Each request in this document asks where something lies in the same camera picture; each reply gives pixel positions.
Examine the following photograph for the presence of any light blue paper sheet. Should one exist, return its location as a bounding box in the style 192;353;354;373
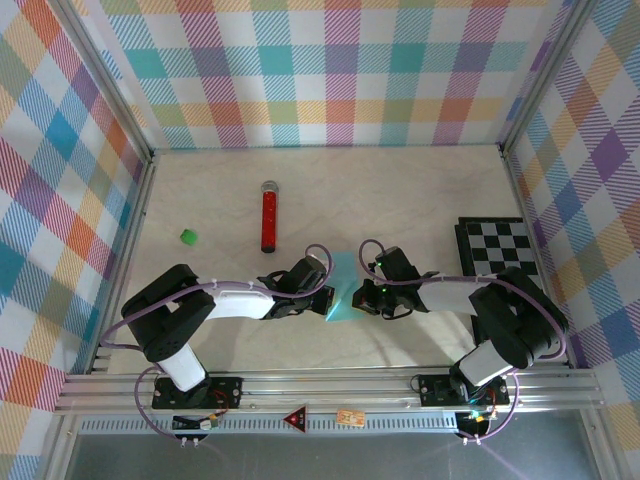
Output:
324;251;366;323

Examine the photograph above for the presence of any red glitter tube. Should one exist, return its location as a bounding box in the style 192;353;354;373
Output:
259;180;280;255

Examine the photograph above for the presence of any red warning triangle sticker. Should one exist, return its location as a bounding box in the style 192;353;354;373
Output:
282;406;309;433

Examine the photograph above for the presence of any black folding chessboard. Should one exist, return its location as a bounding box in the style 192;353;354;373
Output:
453;216;544;346

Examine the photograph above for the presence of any small controller board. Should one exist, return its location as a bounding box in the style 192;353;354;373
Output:
455;408;497;427
172;410;222;432

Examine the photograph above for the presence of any grey metal panel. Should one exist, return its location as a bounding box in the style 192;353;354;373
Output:
64;432;601;480

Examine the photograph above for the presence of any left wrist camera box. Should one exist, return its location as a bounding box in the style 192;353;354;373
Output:
284;256;327;294

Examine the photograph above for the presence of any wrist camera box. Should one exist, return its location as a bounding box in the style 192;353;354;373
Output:
284;256;327;294
373;245;422;284

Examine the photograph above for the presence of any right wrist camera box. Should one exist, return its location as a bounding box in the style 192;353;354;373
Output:
373;245;422;284

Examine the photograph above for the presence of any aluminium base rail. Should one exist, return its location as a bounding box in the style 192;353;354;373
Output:
54;367;604;415

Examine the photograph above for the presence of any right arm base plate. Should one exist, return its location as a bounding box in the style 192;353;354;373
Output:
416;372;511;407

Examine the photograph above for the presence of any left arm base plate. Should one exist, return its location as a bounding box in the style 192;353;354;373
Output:
151;374;245;411

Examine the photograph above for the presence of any slotted grey cable duct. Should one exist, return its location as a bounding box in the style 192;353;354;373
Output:
79;413;459;436

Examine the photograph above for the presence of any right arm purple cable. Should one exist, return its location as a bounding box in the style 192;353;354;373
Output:
358;238;569;444

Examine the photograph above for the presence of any aluminium side rail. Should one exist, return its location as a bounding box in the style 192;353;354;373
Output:
84;152;159;375
499;144;576;369

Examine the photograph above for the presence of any aluminium frame post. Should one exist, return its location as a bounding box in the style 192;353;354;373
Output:
498;0;599;154
47;0;156;161

